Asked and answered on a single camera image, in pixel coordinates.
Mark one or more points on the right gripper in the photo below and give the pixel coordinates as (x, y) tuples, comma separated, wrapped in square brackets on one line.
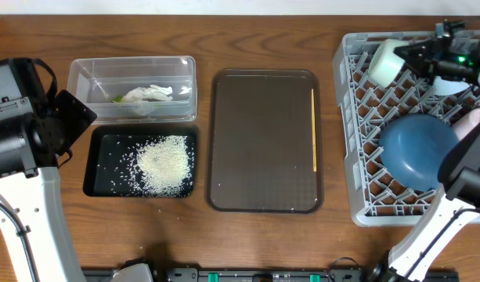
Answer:
[(432, 63)]

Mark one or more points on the light blue bowl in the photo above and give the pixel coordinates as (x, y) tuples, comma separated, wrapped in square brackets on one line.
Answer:
[(447, 88)]

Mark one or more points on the light green saucer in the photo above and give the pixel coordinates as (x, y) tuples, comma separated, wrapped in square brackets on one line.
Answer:
[(385, 64)]

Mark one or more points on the dark blue plate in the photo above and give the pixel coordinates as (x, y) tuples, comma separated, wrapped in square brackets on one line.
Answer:
[(414, 147)]

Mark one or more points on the wooden chopstick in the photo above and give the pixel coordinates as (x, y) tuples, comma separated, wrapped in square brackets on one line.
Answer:
[(314, 143)]

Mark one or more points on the white tissue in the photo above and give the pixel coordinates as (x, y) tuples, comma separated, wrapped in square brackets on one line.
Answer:
[(154, 92)]

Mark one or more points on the pile of white rice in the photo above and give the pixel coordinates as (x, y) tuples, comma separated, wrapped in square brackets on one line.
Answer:
[(148, 166)]

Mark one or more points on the yellow green snack wrapper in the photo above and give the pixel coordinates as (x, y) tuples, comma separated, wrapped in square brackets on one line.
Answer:
[(119, 99)]

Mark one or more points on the pink cup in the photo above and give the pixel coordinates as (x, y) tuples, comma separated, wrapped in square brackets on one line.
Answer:
[(469, 121)]

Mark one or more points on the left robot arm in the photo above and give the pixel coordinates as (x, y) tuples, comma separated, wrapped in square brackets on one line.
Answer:
[(37, 126)]

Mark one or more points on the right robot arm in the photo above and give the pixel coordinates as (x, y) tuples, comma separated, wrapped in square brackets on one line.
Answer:
[(457, 201)]

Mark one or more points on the grey dishwasher rack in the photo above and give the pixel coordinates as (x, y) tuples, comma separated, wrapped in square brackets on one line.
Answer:
[(375, 197)]

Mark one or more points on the dark brown serving tray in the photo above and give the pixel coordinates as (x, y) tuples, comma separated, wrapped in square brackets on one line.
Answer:
[(260, 146)]

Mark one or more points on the black plastic tray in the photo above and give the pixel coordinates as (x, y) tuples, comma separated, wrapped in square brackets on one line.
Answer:
[(98, 150)]

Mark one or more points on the clear plastic bin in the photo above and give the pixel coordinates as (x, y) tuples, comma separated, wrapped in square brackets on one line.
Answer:
[(97, 81)]

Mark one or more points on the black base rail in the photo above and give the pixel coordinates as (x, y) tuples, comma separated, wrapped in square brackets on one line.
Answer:
[(141, 269)]

